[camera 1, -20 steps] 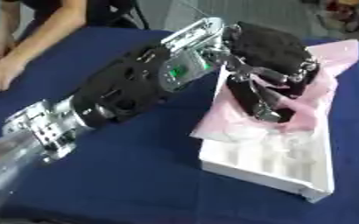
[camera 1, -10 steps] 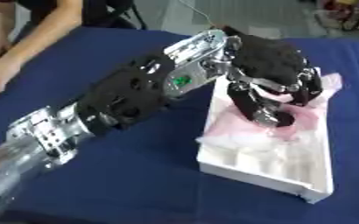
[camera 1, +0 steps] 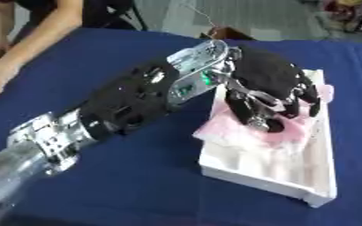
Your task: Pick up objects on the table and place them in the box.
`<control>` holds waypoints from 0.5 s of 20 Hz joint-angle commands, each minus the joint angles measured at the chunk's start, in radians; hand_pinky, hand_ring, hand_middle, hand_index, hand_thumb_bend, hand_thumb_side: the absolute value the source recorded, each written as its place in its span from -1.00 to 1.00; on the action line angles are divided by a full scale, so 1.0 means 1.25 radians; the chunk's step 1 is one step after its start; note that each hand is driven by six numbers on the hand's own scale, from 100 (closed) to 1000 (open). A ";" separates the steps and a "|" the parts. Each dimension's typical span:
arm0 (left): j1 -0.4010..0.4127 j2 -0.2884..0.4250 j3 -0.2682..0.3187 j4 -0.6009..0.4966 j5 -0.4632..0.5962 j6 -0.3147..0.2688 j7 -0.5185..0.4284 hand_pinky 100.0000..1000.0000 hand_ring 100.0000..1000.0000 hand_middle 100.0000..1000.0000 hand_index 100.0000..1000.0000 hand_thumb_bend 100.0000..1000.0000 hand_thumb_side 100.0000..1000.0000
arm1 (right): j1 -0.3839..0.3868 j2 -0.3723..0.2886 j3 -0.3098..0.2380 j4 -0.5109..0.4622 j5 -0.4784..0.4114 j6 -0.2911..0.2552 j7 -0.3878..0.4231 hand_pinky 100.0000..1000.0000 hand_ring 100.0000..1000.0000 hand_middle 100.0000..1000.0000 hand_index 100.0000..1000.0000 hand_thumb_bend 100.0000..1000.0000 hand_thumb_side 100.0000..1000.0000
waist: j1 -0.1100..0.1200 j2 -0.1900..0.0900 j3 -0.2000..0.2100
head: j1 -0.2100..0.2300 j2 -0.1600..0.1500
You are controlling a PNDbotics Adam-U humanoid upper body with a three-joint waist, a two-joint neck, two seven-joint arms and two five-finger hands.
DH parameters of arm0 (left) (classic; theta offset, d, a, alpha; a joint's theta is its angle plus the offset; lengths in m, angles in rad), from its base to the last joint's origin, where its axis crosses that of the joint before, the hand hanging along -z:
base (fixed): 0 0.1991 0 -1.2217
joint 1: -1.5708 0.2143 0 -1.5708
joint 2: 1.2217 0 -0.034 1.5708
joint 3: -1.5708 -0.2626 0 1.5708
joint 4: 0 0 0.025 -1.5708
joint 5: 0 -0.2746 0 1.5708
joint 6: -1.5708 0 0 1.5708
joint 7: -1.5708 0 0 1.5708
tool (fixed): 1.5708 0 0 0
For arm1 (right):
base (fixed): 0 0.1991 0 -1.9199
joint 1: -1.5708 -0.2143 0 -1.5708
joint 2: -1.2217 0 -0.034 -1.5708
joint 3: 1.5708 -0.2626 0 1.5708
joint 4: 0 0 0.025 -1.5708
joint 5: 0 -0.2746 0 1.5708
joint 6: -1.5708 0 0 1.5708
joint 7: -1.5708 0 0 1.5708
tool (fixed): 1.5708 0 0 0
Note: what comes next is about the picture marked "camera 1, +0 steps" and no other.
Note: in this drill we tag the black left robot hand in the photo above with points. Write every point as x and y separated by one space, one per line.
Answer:
264 72

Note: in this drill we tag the pink plastic bag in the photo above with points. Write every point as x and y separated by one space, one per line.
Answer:
240 132

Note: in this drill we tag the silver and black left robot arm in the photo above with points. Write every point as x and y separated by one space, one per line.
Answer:
122 100

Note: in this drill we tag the white foam box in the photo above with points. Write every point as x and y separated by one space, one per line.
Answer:
287 164

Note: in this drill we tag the colourful clutter pile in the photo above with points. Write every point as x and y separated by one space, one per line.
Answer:
350 13

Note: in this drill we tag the person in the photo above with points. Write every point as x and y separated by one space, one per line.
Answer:
40 26

